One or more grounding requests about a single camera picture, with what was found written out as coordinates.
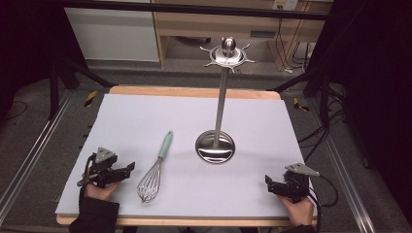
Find person's left hand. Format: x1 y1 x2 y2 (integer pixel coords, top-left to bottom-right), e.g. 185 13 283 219
82 173 122 202

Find person's right hand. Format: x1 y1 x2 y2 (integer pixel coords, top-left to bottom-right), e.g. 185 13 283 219
277 193 316 227

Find black yellow striped tape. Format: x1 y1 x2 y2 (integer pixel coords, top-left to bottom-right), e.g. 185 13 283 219
84 89 98 108
292 97 310 114

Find whisk with green handle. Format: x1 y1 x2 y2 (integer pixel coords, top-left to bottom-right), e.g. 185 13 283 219
136 130 174 205

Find steel utensil stand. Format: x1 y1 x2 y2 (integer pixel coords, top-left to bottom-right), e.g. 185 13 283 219
194 36 258 165

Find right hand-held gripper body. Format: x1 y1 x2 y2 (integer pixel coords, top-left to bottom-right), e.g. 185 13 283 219
281 162 321 204

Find black horizontal frame bar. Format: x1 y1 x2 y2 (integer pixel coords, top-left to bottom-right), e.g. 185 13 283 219
60 0 328 21

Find light wooden desk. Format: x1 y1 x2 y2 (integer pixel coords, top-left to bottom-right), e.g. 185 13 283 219
151 0 335 71

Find metal floor rail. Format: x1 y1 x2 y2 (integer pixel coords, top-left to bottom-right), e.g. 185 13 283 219
0 89 75 224
307 96 377 233

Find black stand leg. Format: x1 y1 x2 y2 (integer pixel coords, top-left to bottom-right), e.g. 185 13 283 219
48 57 116 121
266 69 345 128

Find white cabinet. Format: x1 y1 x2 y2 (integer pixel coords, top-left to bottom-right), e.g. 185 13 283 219
63 0 161 63

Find black floor cables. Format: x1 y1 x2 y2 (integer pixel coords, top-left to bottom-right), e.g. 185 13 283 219
296 91 348 163

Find white board mat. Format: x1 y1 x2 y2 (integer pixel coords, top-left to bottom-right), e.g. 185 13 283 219
54 93 318 218

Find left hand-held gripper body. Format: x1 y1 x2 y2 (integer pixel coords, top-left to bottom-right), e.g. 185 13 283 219
85 147 120 189

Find white power strip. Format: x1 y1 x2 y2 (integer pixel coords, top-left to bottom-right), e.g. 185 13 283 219
272 0 299 12

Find black hanging cables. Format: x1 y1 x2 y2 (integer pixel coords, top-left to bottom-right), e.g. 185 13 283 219
274 17 314 74

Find wooden table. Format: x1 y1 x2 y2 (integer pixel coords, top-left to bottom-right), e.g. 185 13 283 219
55 84 319 228

